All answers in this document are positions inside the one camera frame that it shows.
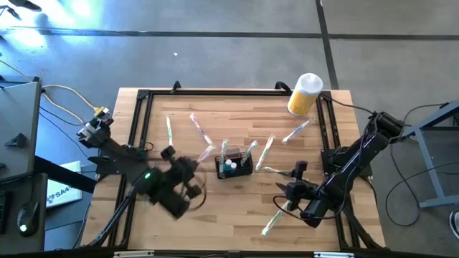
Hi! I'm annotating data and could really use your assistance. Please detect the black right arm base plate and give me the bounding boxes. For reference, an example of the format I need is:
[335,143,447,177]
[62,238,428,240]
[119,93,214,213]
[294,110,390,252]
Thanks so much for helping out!
[321,148,380,178]

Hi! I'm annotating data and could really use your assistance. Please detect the black plastic bracket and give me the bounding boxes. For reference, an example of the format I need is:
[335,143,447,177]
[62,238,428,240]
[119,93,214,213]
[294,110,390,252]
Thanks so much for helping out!
[4,133,28,148]

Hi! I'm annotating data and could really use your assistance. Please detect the light blue toothbrush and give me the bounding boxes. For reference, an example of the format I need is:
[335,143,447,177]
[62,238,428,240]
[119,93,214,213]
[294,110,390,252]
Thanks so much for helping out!
[281,120,311,145]

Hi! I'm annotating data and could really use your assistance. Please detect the person's white shoe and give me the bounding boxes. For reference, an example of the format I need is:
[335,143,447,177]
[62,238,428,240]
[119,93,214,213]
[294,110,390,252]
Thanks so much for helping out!
[448,210,459,240]

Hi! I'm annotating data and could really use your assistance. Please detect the silver metal bracket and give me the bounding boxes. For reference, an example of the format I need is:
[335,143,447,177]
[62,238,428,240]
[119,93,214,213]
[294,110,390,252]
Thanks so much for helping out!
[313,252,356,258]
[113,250,156,258]

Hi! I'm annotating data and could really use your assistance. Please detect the black desk crossbar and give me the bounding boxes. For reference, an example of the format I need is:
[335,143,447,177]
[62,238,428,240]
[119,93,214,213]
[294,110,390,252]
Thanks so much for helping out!
[34,156,98,194]

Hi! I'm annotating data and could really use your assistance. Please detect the blue-green toothbrush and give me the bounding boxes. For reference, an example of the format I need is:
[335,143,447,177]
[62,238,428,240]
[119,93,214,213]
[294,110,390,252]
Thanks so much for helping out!
[255,134,276,172]

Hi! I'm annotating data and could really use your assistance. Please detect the black aluminium table frame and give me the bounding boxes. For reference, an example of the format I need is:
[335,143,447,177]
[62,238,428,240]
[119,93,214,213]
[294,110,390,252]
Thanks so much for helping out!
[82,80,387,258]

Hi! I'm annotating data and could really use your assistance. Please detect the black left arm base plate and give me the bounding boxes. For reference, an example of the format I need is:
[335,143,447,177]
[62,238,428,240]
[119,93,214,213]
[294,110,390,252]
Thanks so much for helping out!
[87,145,148,176]

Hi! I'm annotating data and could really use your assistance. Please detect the black keyboard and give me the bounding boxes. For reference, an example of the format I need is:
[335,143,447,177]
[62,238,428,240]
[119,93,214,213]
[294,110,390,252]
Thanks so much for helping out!
[0,191,11,234]

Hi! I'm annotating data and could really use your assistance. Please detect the orange toothbrush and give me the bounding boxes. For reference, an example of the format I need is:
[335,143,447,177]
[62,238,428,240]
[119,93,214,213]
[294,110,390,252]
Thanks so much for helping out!
[196,144,217,165]

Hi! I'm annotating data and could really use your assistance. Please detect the blue-grey metal table frame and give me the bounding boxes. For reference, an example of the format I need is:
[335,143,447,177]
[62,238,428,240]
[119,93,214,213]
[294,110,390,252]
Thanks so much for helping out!
[396,100,459,211]

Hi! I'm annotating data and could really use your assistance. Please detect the black wire caddy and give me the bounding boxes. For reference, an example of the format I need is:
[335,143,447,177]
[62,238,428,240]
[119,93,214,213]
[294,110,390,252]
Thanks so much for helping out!
[214,146,255,180]

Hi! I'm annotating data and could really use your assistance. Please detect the grey side desk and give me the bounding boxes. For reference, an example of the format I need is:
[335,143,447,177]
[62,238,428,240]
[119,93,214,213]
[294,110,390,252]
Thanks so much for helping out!
[0,75,49,254]

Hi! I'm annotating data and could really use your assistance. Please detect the yellow wipes canister white lid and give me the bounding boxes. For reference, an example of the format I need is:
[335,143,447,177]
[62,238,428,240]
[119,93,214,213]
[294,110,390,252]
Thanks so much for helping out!
[286,72,324,118]

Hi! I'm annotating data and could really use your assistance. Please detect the black floor cable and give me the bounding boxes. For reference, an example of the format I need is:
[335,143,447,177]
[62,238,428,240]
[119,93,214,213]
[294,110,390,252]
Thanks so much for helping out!
[384,161,459,228]
[401,102,449,169]

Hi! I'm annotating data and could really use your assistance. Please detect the yellow network cable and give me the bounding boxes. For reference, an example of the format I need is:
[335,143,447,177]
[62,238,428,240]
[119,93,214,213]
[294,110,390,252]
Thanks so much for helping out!
[0,59,33,82]
[43,92,85,125]
[42,84,112,118]

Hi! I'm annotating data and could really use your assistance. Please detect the black stand leg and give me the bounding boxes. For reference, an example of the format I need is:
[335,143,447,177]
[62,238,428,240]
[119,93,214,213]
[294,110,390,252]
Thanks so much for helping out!
[7,0,42,13]
[0,5,22,21]

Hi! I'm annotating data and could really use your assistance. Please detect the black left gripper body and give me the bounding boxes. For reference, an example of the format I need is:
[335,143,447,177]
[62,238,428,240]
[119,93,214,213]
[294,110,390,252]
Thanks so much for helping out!
[168,159,197,191]

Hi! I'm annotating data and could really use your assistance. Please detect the white printed cardboard box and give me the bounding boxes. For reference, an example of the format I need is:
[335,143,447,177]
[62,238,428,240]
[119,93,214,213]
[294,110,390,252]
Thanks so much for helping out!
[45,161,84,209]

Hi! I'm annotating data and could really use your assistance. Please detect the black computer mouse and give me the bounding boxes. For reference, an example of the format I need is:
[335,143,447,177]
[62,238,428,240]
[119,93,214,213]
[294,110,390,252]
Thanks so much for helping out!
[16,200,41,238]

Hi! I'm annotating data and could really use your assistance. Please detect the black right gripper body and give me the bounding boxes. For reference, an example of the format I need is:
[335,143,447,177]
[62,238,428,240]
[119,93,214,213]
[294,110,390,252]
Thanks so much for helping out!
[288,179,318,204]

